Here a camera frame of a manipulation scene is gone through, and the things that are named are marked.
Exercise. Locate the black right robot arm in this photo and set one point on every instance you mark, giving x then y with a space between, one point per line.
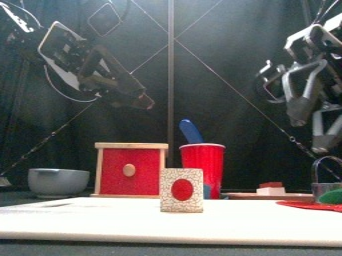
332 10

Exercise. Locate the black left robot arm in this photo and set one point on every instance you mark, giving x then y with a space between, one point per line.
14 43

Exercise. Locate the wooden serving plate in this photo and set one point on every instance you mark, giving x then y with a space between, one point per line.
241 196

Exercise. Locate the sushi piece red centre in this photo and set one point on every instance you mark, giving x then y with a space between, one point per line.
169 180

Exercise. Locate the dark grey metal basket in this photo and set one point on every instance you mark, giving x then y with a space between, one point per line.
323 190

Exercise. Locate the blue plastic utensil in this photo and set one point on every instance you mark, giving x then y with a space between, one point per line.
190 131

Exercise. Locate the green rounded toy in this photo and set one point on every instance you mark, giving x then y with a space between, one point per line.
333 197

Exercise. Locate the red white nigiri toy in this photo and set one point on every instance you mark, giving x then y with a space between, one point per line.
270 190

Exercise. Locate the red toy knife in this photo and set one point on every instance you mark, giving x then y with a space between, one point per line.
312 206

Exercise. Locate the orange wooden box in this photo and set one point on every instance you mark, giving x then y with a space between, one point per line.
115 173

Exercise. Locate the red plastic cup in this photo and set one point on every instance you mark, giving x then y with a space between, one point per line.
209 163

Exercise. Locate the grey bowl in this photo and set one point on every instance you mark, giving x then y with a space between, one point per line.
58 183

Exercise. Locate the black flat stick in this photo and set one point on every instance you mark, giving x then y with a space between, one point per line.
58 204

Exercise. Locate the white cutting board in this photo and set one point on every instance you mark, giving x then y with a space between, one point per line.
111 220

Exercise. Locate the grey vertical frame pole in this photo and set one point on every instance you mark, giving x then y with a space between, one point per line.
172 83

